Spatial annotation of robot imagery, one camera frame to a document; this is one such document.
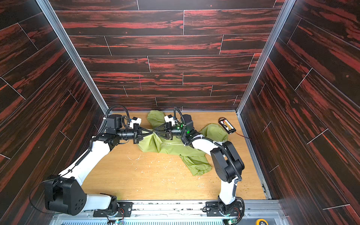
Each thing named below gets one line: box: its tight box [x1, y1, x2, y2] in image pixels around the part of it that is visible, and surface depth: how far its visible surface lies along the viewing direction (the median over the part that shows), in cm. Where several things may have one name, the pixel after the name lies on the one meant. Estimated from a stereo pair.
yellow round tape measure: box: [255, 217, 270, 225], surface depth 70 cm
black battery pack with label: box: [218, 117, 237, 135], surface depth 110 cm
